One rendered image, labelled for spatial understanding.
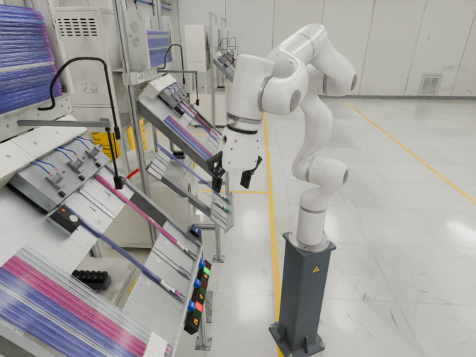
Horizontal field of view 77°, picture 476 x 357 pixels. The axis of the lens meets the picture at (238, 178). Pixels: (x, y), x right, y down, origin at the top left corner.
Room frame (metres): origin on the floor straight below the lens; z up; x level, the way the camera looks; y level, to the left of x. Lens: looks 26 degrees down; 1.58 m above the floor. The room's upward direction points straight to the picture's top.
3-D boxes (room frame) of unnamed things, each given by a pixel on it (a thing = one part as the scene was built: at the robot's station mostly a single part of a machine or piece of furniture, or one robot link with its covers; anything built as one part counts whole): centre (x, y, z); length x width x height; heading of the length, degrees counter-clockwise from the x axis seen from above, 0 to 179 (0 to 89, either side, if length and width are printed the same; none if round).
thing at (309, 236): (1.15, -0.34, 0.79); 0.19 x 0.19 x 0.18
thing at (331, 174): (1.13, -0.36, 1.00); 0.19 x 0.12 x 0.24; 55
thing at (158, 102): (2.23, 0.55, 0.65); 1.01 x 0.73 x 1.29; 86
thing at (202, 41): (5.77, 0.52, 0.95); 1.36 x 0.82 x 1.90; 86
